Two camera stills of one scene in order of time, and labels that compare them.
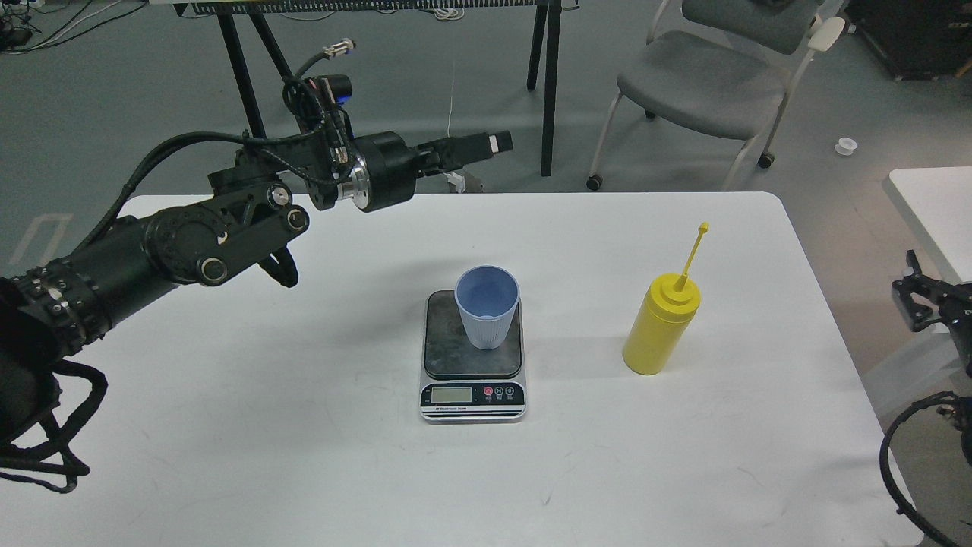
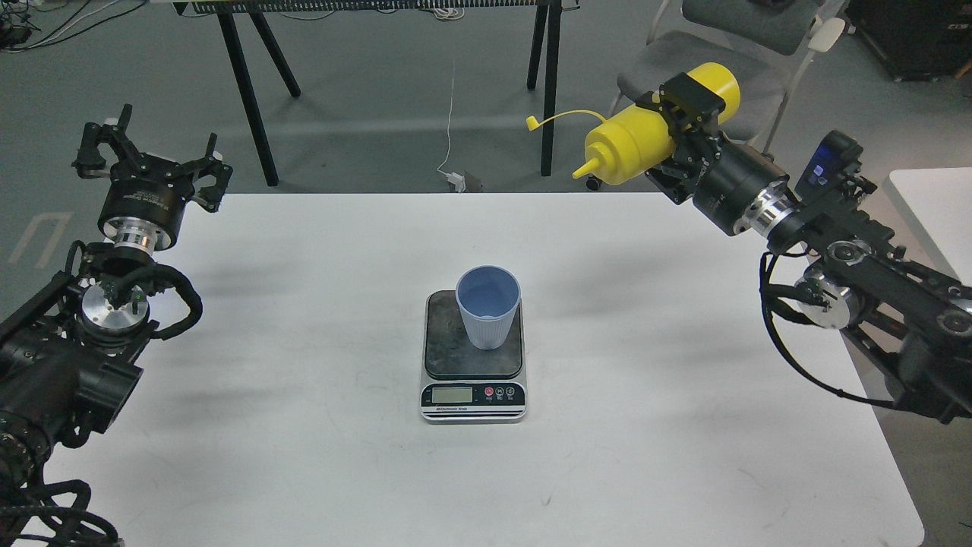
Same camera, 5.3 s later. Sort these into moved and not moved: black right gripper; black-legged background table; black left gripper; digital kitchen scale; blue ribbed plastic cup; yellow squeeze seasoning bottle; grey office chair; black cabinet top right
Moved: black left gripper; yellow squeeze seasoning bottle; black right gripper
Not moved: grey office chair; black-legged background table; digital kitchen scale; black cabinet top right; blue ribbed plastic cup
